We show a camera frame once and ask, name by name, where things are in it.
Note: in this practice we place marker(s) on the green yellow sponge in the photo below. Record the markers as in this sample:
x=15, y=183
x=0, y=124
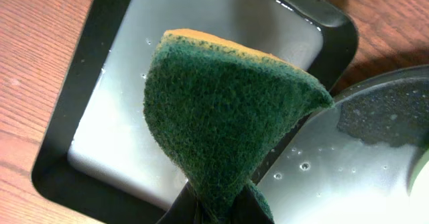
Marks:
x=216, y=108

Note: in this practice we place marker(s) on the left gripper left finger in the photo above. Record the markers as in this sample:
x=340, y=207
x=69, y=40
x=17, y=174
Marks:
x=186, y=209

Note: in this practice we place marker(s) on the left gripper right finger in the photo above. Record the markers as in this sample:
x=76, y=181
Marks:
x=251, y=207

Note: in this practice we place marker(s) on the black round tray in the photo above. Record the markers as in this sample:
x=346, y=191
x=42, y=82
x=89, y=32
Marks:
x=350, y=163

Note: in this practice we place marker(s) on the black rectangular tray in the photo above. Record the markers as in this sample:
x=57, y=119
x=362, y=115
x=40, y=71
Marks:
x=97, y=156

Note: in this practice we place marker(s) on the mint green plate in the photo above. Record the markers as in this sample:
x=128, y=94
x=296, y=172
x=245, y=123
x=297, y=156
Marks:
x=418, y=175

